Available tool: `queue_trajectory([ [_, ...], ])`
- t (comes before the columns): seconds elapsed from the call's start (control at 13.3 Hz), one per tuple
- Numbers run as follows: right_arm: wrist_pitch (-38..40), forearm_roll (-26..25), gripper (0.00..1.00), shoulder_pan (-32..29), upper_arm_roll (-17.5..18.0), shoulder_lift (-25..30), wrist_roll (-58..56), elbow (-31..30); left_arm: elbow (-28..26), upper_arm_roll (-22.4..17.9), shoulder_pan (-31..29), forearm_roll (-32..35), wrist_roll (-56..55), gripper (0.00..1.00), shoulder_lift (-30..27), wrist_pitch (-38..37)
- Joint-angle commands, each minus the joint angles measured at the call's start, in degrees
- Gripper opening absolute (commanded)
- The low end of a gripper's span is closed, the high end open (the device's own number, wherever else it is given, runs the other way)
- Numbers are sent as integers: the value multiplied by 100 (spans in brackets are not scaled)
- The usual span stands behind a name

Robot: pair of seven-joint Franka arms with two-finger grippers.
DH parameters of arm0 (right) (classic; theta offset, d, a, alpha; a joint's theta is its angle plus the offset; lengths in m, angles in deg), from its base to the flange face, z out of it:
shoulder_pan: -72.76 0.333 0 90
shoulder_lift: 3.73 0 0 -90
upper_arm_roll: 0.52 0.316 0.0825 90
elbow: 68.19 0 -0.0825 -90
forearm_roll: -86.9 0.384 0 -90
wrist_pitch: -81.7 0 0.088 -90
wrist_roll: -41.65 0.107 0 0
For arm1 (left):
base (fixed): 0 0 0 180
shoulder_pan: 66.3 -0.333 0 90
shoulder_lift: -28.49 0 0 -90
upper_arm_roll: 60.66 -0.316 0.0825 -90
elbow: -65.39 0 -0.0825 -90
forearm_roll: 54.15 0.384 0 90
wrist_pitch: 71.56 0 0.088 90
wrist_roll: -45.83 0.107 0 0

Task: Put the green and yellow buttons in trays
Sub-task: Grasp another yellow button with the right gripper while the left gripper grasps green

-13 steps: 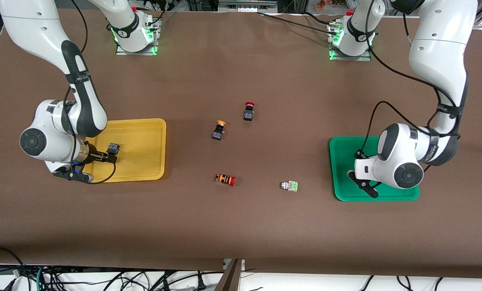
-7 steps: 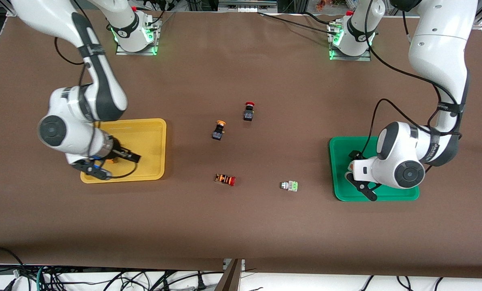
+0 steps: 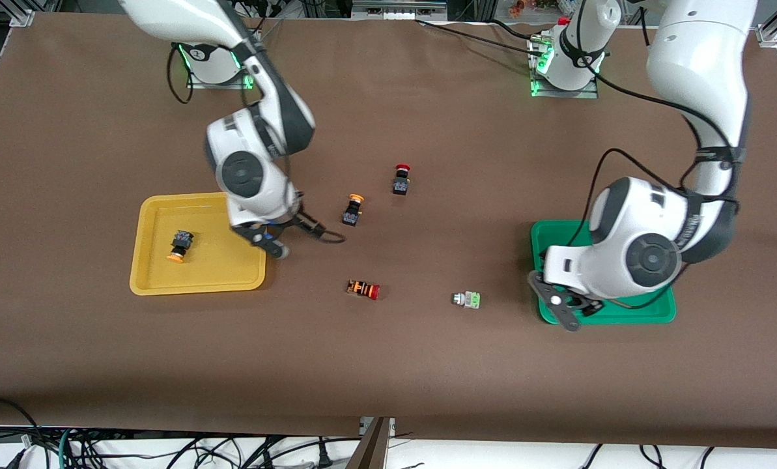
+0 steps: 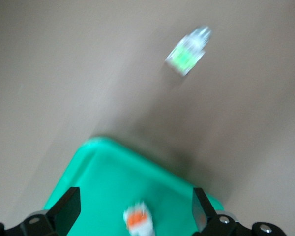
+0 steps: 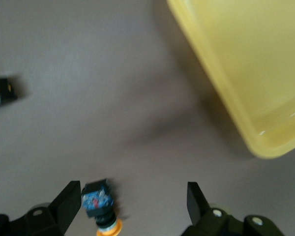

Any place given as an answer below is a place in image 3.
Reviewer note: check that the brown wooden table leg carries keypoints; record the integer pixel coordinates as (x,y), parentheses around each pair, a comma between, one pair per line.
(372,449)

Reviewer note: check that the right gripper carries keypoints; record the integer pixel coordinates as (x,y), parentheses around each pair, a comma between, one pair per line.
(301,223)

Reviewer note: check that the yellow push button black body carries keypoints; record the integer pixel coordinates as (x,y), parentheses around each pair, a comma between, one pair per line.
(351,216)
(181,241)

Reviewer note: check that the green button white body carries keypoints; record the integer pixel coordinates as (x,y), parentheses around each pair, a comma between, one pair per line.
(469,299)

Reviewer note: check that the red push button black body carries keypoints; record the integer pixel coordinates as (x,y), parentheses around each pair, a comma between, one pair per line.
(400,185)

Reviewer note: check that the small metal bracket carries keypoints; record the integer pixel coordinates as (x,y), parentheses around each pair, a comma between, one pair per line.
(364,425)

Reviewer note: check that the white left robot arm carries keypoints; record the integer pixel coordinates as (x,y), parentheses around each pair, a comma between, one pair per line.
(649,260)

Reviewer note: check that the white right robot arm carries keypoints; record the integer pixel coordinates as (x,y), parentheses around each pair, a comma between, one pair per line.
(245,172)

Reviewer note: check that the silver metal rail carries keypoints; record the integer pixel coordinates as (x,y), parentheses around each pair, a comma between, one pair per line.
(398,8)

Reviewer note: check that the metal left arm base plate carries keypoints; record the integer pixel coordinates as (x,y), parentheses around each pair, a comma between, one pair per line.
(564,93)

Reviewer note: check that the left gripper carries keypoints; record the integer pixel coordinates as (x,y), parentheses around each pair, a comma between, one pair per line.
(591,305)

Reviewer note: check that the red button orange striped body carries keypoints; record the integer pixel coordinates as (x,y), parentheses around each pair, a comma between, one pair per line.
(362,288)

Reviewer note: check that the green plastic tray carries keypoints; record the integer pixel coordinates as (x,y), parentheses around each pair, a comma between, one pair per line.
(539,244)

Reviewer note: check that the yellow plastic tray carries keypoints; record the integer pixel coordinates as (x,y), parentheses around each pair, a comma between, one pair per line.
(219,267)

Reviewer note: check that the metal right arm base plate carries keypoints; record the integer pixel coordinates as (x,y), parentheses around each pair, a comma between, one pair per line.
(222,85)

